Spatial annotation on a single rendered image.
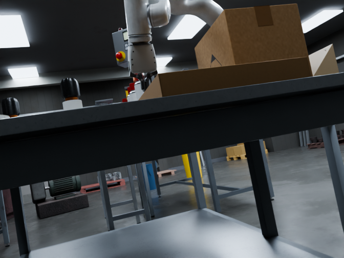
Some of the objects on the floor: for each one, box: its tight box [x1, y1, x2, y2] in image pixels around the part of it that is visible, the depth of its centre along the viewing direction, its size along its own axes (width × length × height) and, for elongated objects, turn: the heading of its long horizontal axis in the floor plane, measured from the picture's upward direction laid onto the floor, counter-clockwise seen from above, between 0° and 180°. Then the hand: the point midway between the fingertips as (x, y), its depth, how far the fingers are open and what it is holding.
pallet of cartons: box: [226, 141, 268, 161], centre depth 1012 cm, size 129×98×72 cm
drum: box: [182, 152, 202, 178], centre depth 674 cm, size 42×42×66 cm
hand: (145, 86), depth 112 cm, fingers closed
